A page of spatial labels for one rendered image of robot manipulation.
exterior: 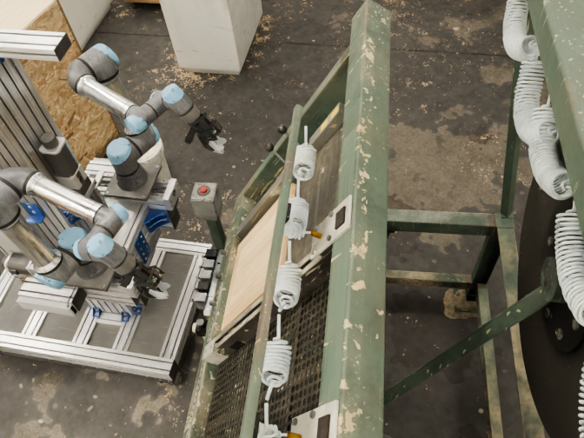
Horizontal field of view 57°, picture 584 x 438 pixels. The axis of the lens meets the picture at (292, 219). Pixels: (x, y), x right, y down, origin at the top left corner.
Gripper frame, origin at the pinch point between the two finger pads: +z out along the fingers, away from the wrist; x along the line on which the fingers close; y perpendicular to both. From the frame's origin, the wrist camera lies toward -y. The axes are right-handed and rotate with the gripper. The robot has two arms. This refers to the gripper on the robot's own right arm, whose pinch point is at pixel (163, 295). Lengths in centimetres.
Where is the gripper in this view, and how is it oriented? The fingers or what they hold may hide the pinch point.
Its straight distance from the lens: 201.6
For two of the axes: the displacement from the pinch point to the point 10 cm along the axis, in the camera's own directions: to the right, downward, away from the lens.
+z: 5.2, 5.7, 6.4
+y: 8.3, -1.7, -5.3
